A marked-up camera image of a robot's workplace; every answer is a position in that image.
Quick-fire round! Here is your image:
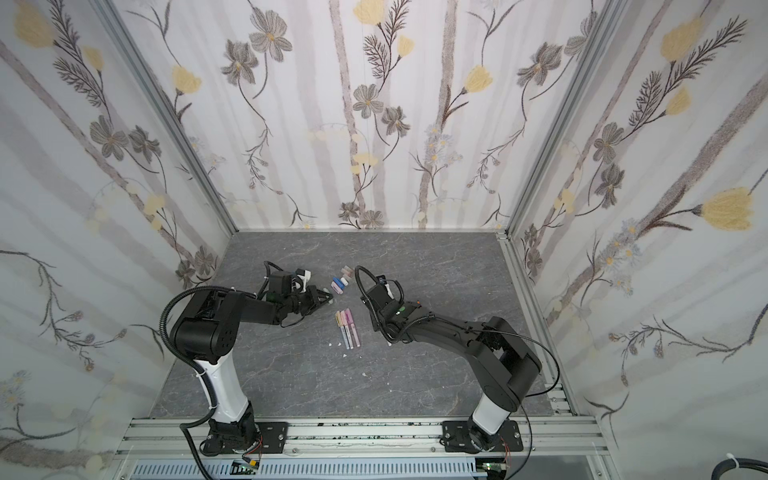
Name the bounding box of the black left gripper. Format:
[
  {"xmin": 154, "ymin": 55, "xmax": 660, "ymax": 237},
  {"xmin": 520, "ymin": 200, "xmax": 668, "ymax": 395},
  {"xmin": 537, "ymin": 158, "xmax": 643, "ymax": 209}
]
[{"xmin": 284, "ymin": 285, "xmax": 334, "ymax": 314}]

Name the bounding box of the purple pastel pen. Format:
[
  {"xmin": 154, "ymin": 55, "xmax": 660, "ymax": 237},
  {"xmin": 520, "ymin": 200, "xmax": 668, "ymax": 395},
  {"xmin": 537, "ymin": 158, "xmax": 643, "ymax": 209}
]
[{"xmin": 345, "ymin": 308, "xmax": 361, "ymax": 348}]

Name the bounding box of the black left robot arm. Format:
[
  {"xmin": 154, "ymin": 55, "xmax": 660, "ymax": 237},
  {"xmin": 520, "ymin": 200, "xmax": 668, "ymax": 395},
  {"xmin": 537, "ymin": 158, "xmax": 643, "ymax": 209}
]
[{"xmin": 158, "ymin": 261, "xmax": 333, "ymax": 457}]

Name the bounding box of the yellow pastel pen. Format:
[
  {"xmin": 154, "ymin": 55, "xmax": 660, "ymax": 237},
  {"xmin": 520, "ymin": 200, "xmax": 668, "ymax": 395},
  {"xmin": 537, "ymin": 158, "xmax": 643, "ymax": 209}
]
[{"xmin": 335, "ymin": 311, "xmax": 352, "ymax": 350}]

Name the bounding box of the pink pastel pen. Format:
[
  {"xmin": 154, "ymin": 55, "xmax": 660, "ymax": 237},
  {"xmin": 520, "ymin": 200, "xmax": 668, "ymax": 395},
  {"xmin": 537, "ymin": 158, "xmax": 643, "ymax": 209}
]
[{"xmin": 339, "ymin": 310, "xmax": 355, "ymax": 349}]

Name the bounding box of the small circuit board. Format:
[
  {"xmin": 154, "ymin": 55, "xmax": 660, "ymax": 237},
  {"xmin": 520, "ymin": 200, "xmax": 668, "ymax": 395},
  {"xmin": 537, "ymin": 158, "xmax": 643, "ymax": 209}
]
[{"xmin": 230, "ymin": 460, "xmax": 260, "ymax": 475}]

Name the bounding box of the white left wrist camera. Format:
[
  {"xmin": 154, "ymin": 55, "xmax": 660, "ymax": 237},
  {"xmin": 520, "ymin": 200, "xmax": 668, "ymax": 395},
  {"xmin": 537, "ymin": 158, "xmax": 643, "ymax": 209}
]
[{"xmin": 293, "ymin": 269, "xmax": 312, "ymax": 293}]

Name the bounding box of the black corrugated cable conduit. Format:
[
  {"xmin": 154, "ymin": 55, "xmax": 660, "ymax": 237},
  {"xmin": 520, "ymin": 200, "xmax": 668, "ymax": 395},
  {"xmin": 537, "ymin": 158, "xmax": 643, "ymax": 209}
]
[{"xmin": 158, "ymin": 285, "xmax": 241, "ymax": 480}]

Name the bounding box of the white cable duct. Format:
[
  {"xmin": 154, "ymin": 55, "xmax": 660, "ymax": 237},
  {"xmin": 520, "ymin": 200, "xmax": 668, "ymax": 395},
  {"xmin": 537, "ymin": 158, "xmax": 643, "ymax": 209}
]
[{"xmin": 130, "ymin": 458, "xmax": 488, "ymax": 480}]

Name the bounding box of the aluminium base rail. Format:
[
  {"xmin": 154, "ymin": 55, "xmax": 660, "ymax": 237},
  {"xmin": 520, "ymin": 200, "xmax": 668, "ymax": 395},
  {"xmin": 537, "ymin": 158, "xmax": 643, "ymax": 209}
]
[{"xmin": 107, "ymin": 416, "xmax": 620, "ymax": 479}]

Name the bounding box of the black cable loop corner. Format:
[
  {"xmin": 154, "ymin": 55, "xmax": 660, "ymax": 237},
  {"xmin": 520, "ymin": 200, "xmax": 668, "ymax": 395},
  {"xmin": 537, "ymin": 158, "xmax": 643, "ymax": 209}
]
[{"xmin": 710, "ymin": 456, "xmax": 768, "ymax": 480}]

